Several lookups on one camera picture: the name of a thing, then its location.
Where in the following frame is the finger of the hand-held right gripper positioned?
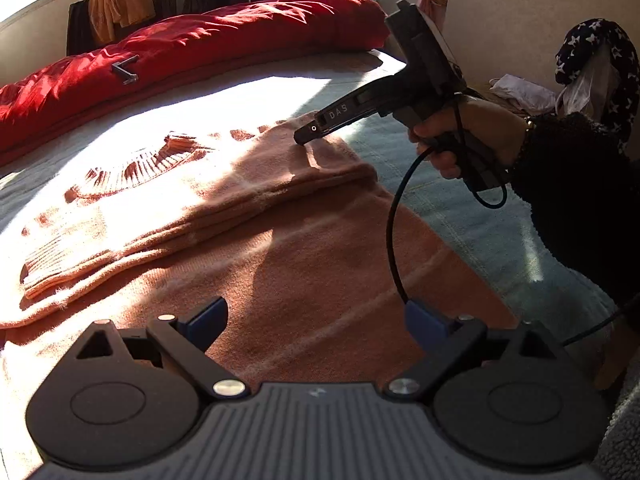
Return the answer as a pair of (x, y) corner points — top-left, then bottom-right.
(293, 112), (341, 146)

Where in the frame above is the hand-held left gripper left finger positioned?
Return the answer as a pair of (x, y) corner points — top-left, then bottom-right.
(72, 296), (249, 401)

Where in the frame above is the person's right hand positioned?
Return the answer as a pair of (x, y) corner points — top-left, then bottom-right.
(407, 95), (528, 180)

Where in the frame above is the dark chair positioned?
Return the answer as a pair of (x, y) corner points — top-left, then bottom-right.
(66, 0), (177, 56)

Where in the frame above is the clear plastic bag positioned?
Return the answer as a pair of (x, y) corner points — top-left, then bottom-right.
(557, 42), (613, 116)

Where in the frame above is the orange garment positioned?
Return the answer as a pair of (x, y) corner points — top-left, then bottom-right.
(87, 0), (157, 46)

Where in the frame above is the grey metal tool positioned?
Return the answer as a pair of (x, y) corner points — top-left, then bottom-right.
(111, 54), (141, 86)

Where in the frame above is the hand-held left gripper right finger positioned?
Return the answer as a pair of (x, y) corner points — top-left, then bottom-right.
(385, 300), (566, 401)

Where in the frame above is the orange knit sweater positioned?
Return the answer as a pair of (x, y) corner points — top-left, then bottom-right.
(0, 112), (521, 461)

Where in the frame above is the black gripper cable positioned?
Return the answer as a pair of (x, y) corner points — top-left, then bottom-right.
(386, 95), (640, 348)

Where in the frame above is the red duvet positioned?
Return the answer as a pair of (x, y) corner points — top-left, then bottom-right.
(0, 0), (391, 153)

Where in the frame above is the person's grey fleece clothing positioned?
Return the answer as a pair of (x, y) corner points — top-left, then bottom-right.
(590, 380), (640, 480)

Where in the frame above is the dark star-print cloth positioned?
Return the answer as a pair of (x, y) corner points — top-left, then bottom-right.
(555, 17), (640, 156)

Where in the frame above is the person's right forearm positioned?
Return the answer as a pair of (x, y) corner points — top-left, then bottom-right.
(510, 112), (640, 311)

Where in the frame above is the pile of white clothes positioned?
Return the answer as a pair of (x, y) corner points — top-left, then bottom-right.
(490, 74), (556, 113)

